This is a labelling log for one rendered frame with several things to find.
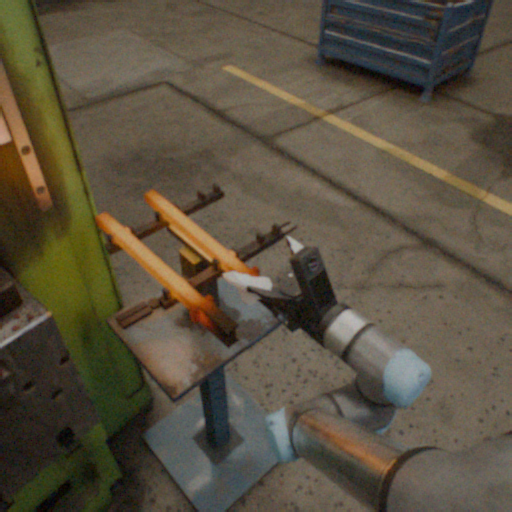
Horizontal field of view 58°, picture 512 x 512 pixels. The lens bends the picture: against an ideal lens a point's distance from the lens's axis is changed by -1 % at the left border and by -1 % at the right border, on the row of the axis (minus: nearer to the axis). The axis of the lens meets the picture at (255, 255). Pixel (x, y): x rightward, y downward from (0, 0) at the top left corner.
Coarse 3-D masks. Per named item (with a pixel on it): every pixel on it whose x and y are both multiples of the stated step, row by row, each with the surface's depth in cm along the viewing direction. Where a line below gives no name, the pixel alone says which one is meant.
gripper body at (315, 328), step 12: (288, 276) 78; (288, 288) 76; (288, 300) 75; (300, 300) 74; (276, 312) 80; (288, 312) 77; (300, 312) 77; (336, 312) 71; (288, 324) 79; (300, 324) 79; (312, 324) 77; (324, 324) 71; (312, 336) 78; (324, 348) 77
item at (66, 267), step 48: (0, 0) 80; (0, 48) 83; (48, 48) 89; (0, 96) 86; (48, 96) 94; (48, 144) 99; (0, 192) 94; (48, 192) 103; (0, 240) 99; (48, 240) 109; (96, 240) 121; (48, 288) 115; (96, 288) 129; (96, 336) 137; (96, 384) 147; (144, 384) 169
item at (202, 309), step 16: (112, 224) 101; (128, 240) 97; (144, 256) 94; (160, 272) 90; (176, 288) 87; (192, 288) 87; (192, 304) 84; (208, 304) 83; (208, 320) 84; (224, 320) 80; (224, 336) 82
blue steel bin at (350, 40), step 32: (352, 0) 381; (384, 0) 362; (416, 0) 345; (448, 0) 395; (480, 0) 356; (320, 32) 416; (352, 32) 395; (384, 32) 374; (416, 32) 356; (448, 32) 345; (480, 32) 387; (320, 64) 431; (384, 64) 388; (416, 64) 367; (448, 64) 375
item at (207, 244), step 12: (156, 192) 110; (156, 204) 107; (168, 204) 106; (168, 216) 104; (180, 216) 103; (180, 228) 102; (192, 228) 100; (192, 240) 100; (204, 240) 97; (204, 252) 97; (216, 252) 94; (228, 252) 94; (228, 264) 92; (240, 264) 92; (252, 276) 89; (264, 300) 87
